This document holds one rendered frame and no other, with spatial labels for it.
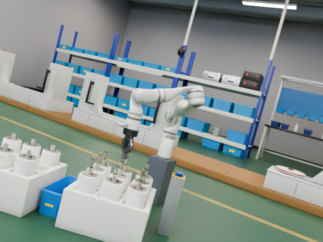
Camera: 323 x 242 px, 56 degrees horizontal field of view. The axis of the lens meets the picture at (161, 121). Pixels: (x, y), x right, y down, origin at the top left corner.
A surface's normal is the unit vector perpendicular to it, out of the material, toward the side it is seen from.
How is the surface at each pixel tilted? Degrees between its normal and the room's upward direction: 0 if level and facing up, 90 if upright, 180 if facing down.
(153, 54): 90
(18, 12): 90
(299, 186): 90
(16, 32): 90
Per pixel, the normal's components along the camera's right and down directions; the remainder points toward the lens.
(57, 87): 0.87, 0.26
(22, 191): -0.12, 0.04
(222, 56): -0.44, -0.06
